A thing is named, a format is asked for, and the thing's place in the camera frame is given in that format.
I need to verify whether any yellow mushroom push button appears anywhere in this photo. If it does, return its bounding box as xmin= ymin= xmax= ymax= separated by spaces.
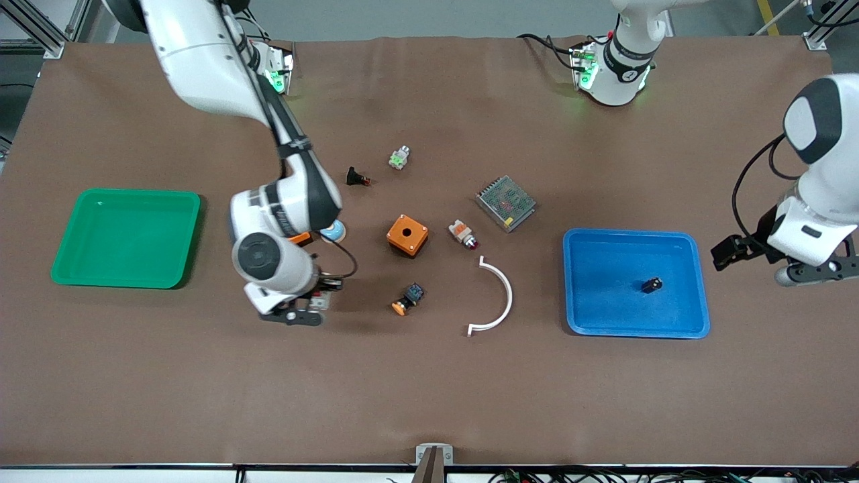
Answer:
xmin=391 ymin=282 xmax=425 ymax=317

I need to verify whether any blue plastic tray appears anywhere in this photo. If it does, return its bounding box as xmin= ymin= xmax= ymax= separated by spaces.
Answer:
xmin=562 ymin=228 xmax=711 ymax=339

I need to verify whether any red indicator lamp white body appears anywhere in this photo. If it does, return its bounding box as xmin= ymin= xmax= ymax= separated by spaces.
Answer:
xmin=448 ymin=219 xmax=479 ymax=250

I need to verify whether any large white curved clamp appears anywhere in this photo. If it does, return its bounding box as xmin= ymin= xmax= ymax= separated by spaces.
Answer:
xmin=467 ymin=255 xmax=514 ymax=337

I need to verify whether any metal mesh power supply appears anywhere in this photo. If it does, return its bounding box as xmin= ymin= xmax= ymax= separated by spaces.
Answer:
xmin=475 ymin=175 xmax=537 ymax=233

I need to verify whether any green plastic tray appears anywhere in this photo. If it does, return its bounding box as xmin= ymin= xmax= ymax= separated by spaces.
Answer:
xmin=51 ymin=189 xmax=201 ymax=290

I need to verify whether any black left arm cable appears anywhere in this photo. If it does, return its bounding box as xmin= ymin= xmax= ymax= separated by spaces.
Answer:
xmin=731 ymin=133 xmax=807 ymax=244

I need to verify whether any grey metal table bracket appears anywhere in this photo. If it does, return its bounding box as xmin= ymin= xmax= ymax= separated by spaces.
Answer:
xmin=415 ymin=443 xmax=454 ymax=466

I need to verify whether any aluminium frame profile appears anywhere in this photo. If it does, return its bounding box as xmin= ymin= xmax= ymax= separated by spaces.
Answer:
xmin=802 ymin=0 xmax=859 ymax=52
xmin=0 ymin=0 xmax=93 ymax=59

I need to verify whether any black left base cable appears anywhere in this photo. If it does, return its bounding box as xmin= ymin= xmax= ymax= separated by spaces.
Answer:
xmin=516 ymin=32 xmax=579 ymax=69

